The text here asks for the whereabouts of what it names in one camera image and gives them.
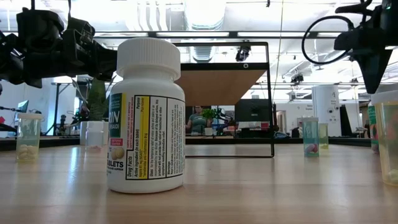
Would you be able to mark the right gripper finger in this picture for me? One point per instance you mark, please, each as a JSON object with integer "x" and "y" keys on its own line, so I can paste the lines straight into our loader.
{"x": 374, "y": 68}

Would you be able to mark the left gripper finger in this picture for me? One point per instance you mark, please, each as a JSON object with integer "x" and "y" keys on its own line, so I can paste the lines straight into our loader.
{"x": 107, "y": 57}
{"x": 107, "y": 73}

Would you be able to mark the large gummy supplement bottle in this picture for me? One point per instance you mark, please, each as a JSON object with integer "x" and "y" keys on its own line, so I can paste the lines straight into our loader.
{"x": 372, "y": 124}

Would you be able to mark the large white aspirin bottle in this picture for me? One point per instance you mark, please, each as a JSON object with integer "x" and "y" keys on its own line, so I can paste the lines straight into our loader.
{"x": 146, "y": 124}

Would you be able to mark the pink vial with pink pills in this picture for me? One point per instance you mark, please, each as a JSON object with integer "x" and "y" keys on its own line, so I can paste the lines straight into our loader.
{"x": 94, "y": 137}

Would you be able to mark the yellow vial with yellow pills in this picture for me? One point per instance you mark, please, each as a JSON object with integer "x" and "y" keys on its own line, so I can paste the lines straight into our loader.
{"x": 324, "y": 135}

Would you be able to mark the teal vial with red pills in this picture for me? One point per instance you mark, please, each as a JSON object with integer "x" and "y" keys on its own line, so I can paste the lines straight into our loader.
{"x": 310, "y": 133}

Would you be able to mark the clear vial white pills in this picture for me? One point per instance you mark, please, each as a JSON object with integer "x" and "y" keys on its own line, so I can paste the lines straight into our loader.
{"x": 28, "y": 137}

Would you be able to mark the background black robot arm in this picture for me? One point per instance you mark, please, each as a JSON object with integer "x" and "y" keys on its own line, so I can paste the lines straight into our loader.
{"x": 63, "y": 121}

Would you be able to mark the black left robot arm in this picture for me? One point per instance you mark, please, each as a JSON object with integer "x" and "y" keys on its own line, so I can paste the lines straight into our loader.
{"x": 31, "y": 62}

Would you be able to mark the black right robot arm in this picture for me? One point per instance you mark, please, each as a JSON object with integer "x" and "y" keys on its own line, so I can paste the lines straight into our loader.
{"x": 390, "y": 18}

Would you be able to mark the green plant in white pot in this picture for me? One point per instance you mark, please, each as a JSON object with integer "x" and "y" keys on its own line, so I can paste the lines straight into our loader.
{"x": 97, "y": 102}

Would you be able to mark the white round column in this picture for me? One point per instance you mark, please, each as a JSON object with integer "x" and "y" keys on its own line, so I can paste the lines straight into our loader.
{"x": 326, "y": 99}

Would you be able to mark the background laptop screen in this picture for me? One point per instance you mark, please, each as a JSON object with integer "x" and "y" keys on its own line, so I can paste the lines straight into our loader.
{"x": 23, "y": 106}

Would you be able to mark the overhead LED light bar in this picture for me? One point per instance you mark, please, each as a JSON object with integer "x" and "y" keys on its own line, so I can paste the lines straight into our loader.
{"x": 192, "y": 34}

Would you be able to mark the person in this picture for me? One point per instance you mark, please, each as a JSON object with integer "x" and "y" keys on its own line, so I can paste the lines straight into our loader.
{"x": 197, "y": 123}

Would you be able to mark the small background potted plant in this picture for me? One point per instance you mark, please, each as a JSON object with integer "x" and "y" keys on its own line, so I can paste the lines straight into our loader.
{"x": 211, "y": 113}

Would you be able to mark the black background monitor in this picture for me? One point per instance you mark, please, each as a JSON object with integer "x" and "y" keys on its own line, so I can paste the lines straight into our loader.
{"x": 252, "y": 110}

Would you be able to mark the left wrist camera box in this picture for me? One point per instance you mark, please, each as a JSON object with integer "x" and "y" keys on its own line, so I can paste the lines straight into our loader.
{"x": 79, "y": 31}

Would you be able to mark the black aluminium table frame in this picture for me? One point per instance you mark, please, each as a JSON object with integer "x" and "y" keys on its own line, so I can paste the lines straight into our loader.
{"x": 53, "y": 142}

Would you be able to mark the wooden shelf, black metal frame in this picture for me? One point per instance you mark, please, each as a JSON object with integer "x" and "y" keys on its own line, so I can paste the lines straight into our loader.
{"x": 217, "y": 87}

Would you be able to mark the black overhead camera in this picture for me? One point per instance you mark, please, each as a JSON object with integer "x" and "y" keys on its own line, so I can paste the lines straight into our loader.
{"x": 242, "y": 53}

